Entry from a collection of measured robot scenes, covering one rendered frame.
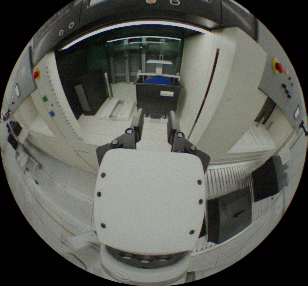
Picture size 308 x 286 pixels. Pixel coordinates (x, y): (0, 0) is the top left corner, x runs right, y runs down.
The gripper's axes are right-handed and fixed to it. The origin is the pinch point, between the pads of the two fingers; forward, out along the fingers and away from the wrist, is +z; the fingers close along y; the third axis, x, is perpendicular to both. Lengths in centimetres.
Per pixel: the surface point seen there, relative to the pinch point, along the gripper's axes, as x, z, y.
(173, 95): -12.0, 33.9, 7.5
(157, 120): -29.6, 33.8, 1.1
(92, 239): -43, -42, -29
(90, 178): -119, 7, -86
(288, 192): -92, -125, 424
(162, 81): -8.7, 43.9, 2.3
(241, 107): 1.5, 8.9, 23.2
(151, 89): -10.0, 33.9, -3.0
